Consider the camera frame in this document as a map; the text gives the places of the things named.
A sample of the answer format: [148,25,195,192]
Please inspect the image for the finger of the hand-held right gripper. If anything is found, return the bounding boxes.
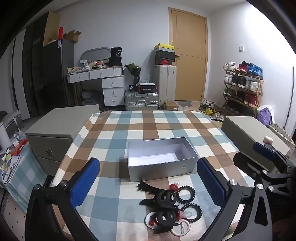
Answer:
[253,141,296,174]
[233,152,290,184]

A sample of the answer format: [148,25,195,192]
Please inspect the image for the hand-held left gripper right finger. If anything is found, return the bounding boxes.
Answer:
[196,159,274,241]

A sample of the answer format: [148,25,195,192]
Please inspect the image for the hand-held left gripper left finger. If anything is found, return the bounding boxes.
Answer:
[25,158,100,241]

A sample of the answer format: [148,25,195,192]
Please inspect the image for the thick black hair tie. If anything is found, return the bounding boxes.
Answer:
[154,190,177,207]
[156,210,179,229]

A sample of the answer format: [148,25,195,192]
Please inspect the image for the silver cardboard box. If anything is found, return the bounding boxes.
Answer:
[127,137,199,182]

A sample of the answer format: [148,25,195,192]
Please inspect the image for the wicker basket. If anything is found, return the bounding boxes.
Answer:
[269,123,296,151]

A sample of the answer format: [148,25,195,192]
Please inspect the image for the grey drawer cabinet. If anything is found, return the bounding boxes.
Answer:
[221,116,290,172]
[24,104,100,176]

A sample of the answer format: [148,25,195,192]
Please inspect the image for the purple bag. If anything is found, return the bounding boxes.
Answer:
[257,105,275,127]

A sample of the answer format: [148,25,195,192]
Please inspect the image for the white round disc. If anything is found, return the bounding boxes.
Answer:
[170,221,191,237]
[144,212,160,229]

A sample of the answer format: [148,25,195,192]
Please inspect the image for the blue checked side table cloth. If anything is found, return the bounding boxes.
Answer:
[0,139,49,212]

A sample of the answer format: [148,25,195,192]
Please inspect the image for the black curved pole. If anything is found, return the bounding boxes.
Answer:
[284,65,296,130]

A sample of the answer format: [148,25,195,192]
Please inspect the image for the pile of loose shoes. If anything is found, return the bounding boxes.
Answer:
[199,98,225,117]

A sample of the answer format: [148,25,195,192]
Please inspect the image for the wooden shoe rack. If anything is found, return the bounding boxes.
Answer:
[222,61,264,114]

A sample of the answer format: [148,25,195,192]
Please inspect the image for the rows of assorted sneakers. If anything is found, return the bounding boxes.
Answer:
[223,61,263,108]

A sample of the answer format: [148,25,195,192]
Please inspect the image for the checked tablecloth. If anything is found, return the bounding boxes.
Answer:
[52,110,255,241]

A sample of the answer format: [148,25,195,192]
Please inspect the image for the pile of small colourful clutter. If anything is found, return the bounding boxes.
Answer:
[0,132,28,172]

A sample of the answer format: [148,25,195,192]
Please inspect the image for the white pegboard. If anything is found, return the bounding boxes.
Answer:
[0,192,31,241]

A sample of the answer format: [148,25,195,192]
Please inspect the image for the grey clothes heap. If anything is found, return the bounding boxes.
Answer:
[82,89,102,106]

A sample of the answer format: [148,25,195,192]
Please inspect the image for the closed brown cardboard box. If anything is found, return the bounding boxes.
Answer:
[164,101,179,111]

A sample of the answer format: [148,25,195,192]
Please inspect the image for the white cylinder appliance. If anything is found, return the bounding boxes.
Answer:
[0,122,11,151]

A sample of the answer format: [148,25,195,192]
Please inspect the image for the grey storage basket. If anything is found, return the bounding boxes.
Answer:
[0,111,24,137]

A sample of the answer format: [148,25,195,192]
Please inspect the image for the silver aluminium suitcase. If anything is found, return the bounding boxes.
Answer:
[124,91,159,110]

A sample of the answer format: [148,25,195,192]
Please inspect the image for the white vanity desk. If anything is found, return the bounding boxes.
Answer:
[67,66,125,107]

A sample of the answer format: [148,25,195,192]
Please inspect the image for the wooden door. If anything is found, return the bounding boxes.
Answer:
[169,7,207,102]

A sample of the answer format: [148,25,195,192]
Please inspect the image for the white upright suitcase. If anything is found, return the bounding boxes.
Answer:
[154,65,177,107]

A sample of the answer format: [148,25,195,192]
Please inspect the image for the dark grey refrigerator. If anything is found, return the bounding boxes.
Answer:
[43,38,75,110]

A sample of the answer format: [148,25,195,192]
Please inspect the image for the black and red box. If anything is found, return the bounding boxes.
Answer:
[136,83,156,93]

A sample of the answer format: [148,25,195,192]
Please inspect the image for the pile of desk clutter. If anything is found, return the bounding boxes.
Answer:
[67,59,109,75]

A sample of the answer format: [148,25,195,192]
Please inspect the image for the black wrapped flower bouquet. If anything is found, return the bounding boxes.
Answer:
[125,62,142,84]

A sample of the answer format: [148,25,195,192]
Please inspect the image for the black wardrobe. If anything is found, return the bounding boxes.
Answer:
[22,11,50,118]

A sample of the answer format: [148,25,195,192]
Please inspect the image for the black shoe box red logo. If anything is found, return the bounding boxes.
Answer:
[155,57,174,65]

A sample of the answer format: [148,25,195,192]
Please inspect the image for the black paper bag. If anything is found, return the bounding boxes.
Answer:
[108,47,123,66]

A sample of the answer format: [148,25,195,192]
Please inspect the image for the arched grey mirror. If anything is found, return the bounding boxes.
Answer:
[80,47,111,64]

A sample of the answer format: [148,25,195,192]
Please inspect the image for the yellow lid shoe box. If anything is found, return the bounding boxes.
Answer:
[154,43,175,52]

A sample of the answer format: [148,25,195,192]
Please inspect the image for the open cardboard box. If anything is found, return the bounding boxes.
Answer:
[63,30,82,42]

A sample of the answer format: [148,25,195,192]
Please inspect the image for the flat cardboard sheet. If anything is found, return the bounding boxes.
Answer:
[43,11,60,45]

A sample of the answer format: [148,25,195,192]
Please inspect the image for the black spiral hair tie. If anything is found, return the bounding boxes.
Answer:
[183,203,203,223]
[177,185,196,204]

